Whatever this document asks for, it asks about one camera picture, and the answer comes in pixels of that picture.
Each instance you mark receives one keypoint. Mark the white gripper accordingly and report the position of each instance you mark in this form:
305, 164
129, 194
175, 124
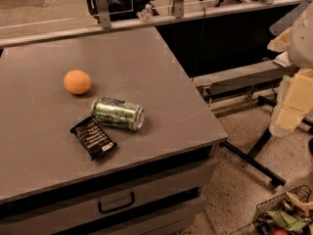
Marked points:
302, 41

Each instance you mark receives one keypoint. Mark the orange fruit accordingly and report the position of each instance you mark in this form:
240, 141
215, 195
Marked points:
77, 82

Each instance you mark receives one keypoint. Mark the black wire basket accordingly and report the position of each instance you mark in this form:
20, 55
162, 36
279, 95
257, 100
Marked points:
295, 202

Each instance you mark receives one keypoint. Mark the white packet on ledge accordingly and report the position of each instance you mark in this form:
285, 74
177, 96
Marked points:
283, 60

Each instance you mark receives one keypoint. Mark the black metal stand frame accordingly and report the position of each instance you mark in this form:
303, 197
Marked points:
276, 180

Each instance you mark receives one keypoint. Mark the green bag in basket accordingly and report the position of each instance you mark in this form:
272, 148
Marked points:
288, 222

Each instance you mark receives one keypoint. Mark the black snack bar wrapper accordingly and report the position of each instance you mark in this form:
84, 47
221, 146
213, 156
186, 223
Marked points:
93, 138

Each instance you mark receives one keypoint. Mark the small clear glass bottle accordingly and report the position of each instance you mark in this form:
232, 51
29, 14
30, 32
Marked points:
146, 15

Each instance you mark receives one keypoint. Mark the grey lower drawer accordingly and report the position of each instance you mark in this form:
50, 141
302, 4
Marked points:
160, 217

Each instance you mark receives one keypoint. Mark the green soda can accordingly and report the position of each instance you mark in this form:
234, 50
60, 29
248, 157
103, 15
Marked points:
118, 113

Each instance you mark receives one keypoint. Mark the grey upper drawer with handle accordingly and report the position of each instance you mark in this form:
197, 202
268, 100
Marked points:
120, 198

